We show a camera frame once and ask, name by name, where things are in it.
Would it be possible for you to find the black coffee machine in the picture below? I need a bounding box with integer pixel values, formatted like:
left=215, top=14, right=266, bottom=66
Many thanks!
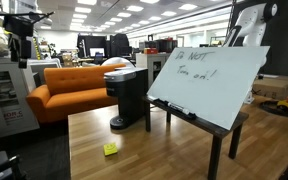
left=103, top=66, right=149, bottom=131

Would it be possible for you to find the white background cabinet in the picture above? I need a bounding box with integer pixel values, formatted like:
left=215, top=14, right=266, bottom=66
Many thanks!
left=135, top=52, right=172, bottom=89

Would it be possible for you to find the black marker with white label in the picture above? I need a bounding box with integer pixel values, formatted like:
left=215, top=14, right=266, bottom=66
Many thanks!
left=167, top=101, right=197, bottom=120

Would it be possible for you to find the red box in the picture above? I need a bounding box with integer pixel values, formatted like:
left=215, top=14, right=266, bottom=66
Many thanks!
left=143, top=47, right=159, bottom=55

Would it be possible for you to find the white dome object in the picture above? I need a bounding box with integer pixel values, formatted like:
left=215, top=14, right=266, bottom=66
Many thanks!
left=100, top=56, right=137, bottom=69

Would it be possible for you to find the black 3D printer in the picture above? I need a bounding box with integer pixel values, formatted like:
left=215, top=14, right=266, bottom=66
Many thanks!
left=155, top=37, right=179, bottom=54

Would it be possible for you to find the black bulky equipment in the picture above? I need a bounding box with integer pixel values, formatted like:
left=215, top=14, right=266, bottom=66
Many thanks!
left=108, top=33, right=132, bottom=58

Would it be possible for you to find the computer monitor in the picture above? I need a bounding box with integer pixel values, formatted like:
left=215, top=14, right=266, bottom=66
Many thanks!
left=89, top=47, right=106, bottom=58

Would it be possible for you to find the whiteboard with handwriting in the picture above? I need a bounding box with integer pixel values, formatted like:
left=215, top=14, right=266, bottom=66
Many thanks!
left=146, top=45, right=271, bottom=131

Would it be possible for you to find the yellow smiley sticky pad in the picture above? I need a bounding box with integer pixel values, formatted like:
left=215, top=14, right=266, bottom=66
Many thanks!
left=103, top=142, right=119, bottom=157

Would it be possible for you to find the orange sofa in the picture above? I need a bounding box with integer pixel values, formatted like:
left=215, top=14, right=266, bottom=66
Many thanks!
left=26, top=63, right=127, bottom=125

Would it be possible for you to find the small brown cardboard box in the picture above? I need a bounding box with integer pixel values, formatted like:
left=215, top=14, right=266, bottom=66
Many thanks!
left=61, top=52, right=80, bottom=68

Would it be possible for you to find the small dark wooden table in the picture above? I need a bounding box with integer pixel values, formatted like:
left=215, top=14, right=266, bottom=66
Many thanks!
left=142, top=94, right=250, bottom=180

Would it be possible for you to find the white side cabinet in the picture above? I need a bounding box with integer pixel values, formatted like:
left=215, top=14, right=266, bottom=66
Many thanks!
left=20, top=58, right=62, bottom=94

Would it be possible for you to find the black round mat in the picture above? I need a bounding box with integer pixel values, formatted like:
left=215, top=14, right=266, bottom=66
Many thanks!
left=259, top=99, right=288, bottom=118

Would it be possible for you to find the large cardboard box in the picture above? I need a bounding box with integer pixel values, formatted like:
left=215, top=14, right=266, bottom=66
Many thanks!
left=252, top=74, right=288, bottom=103

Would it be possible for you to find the white cabinet with glass door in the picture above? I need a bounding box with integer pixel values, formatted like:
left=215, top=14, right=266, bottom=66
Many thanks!
left=0, top=58, right=41, bottom=139

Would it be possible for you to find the black curtain backdrop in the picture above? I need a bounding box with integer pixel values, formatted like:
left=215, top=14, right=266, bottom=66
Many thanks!
left=230, top=0, right=288, bottom=78

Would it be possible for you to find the black enclosure cabinet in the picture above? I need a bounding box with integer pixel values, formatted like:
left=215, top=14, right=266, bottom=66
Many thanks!
left=76, top=34, right=108, bottom=60

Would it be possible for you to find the yellow black striped post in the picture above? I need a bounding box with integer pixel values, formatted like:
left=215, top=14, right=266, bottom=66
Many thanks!
left=32, top=35, right=42, bottom=61

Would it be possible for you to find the black camera on mount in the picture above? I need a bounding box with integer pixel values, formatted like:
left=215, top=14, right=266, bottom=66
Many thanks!
left=0, top=9, right=55, bottom=69

